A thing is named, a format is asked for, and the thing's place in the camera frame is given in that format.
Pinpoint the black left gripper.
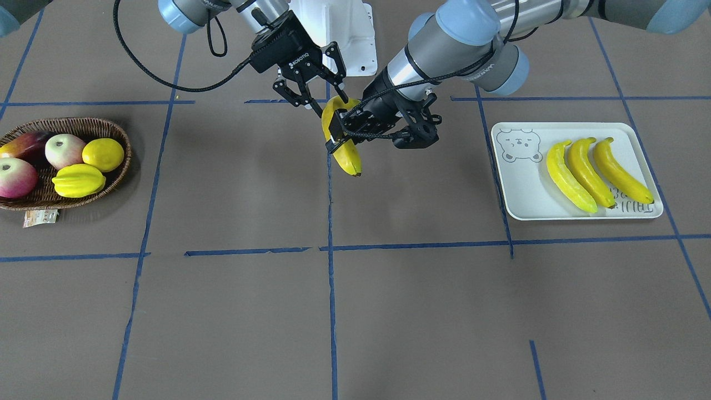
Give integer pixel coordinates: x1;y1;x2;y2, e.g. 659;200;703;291
361;72;442;149

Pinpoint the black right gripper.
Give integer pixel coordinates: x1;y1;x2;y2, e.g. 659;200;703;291
249;11;348;108

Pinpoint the yellow banana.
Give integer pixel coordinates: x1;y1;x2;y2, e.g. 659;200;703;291
593;137;655;204
545;140;598;214
322;95;362;177
567;137;615;208

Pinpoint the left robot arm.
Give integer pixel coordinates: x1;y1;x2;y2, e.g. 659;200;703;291
343;1;709;149

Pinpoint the white rectangular plate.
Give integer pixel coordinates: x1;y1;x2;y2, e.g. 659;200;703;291
491;122;664;221

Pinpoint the brown wicker basket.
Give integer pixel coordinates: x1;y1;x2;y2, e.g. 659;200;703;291
1;117;133;212

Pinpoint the paper tag under basket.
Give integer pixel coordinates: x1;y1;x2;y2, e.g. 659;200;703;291
23;208;60;228

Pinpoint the yellow lemon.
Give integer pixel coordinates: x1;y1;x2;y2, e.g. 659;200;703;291
82;138;125;173

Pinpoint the yellow starfruit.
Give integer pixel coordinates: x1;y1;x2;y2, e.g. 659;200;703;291
51;163;106;198

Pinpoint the red apple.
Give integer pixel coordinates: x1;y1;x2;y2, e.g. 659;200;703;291
1;157;39;198
44;134;86;170

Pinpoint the orange mango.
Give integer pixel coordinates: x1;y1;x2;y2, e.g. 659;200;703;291
1;131;55;163

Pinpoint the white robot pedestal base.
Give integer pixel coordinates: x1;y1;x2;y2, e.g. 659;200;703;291
289;1;378;77

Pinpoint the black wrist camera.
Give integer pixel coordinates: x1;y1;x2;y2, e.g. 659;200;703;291
336;111;394;144

